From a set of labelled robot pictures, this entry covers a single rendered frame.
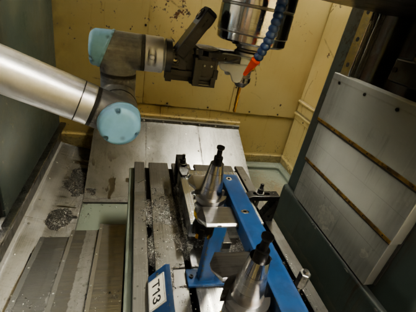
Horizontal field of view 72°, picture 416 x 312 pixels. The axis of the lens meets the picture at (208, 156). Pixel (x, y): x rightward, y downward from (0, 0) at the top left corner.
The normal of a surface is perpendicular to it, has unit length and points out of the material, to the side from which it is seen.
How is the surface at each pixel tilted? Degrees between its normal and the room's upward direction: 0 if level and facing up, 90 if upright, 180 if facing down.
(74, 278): 8
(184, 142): 24
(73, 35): 90
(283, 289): 0
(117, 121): 90
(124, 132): 90
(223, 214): 0
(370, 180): 90
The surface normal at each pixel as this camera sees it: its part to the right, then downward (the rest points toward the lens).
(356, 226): -0.96, -0.07
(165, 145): 0.24, -0.59
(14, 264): 0.45, -0.81
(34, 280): 0.15, -0.93
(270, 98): 0.21, 0.49
